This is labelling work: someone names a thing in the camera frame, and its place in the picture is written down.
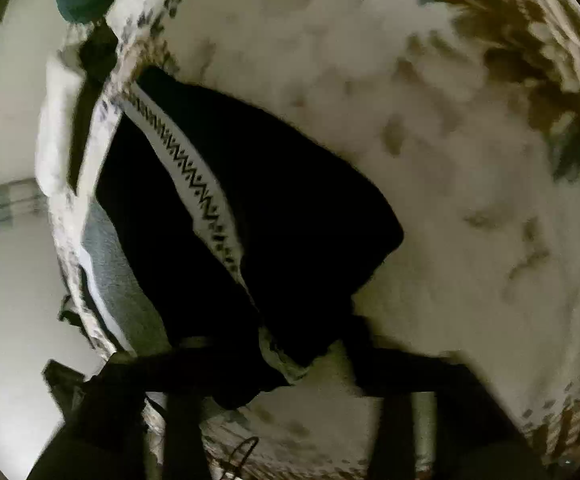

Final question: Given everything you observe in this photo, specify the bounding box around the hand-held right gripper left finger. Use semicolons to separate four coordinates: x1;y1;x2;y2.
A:
27;347;287;480

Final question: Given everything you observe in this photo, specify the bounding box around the grey cloth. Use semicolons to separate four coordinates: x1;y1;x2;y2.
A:
81;200;176;356

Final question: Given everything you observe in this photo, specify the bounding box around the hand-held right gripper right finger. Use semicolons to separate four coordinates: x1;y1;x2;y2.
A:
349;319;546;480

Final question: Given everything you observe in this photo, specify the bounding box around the black garment with patterned band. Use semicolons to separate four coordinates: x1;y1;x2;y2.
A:
95;66;405;411

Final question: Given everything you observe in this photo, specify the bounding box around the floral bed blanket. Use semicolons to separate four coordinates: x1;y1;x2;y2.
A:
35;0;580;480

